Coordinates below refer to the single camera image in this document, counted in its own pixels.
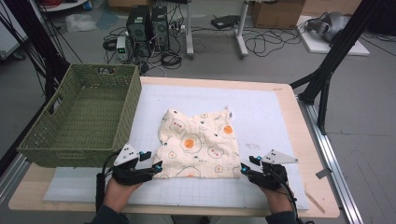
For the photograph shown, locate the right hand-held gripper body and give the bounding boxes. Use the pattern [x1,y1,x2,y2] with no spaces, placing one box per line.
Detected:
[247,148,299,191]

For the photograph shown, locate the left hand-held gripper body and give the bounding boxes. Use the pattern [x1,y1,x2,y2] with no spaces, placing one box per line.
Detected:
[111,143,156,187]

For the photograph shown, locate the cream egg print cloth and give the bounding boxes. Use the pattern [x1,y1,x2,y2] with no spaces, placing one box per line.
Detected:
[152,105,243,180]

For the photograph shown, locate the green woven basket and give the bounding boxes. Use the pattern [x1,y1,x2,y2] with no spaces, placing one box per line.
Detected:
[17,63,143,169]

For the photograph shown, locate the person's left hand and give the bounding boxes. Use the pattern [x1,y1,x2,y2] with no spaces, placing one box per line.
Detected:
[102,177,143,214]

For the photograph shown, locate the person's right hand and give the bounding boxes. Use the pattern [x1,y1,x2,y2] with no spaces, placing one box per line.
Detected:
[261,185,295,216]

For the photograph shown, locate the grey tape piece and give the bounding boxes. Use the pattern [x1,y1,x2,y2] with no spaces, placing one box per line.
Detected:
[315,168,333,180]

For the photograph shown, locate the person's grey trousers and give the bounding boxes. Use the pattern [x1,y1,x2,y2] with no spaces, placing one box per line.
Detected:
[129,215,269,224]

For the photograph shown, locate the white grid mat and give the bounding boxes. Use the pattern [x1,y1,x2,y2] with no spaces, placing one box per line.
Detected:
[43,83,310,210]

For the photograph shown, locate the small grey power supply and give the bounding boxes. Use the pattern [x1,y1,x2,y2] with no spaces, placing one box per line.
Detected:
[116,35,129,63]

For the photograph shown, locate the white floor board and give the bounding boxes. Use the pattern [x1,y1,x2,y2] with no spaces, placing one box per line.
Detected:
[297,15,371,57]

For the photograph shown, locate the white desk leg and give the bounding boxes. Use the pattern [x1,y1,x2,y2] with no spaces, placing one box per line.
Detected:
[185,0,195,60]
[234,0,250,60]

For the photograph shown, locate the large black computer tower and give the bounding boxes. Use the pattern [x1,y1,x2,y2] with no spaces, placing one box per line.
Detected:
[126,5,153,58]

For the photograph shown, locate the narrow black computer tower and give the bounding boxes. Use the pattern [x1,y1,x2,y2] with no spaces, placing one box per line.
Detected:
[150,5,171,52]

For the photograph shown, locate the clear plastic bag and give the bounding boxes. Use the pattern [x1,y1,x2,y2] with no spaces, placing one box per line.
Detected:
[64,12,98,34]

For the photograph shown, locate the black flat device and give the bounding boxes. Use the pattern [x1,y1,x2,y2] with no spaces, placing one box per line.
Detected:
[210,14,241,30]

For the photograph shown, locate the brown cardboard box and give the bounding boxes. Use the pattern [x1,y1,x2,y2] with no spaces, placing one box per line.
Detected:
[250,0,306,30]

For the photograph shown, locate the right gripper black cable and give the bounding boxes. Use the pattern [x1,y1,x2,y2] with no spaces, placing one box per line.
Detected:
[273,169,307,224]

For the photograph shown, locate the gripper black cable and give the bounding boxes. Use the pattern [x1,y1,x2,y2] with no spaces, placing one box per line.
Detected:
[273,169,307,224]
[95,151,121,213]

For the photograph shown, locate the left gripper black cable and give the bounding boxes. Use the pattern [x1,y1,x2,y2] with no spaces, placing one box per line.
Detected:
[95,151,121,213]

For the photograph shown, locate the aluminium rail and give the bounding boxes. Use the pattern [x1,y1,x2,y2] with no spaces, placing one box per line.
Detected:
[298,99,364,224]
[0,153,31,204]

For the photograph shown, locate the coiled black cable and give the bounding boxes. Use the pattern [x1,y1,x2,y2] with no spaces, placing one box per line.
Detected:
[160,50,183,70]

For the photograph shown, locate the tangle of black floor cables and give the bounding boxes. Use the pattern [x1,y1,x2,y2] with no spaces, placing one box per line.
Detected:
[242,27,302,58]

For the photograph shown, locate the black metal frame stand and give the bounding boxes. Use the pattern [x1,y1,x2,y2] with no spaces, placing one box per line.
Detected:
[0,0,71,104]
[290,0,396,135]

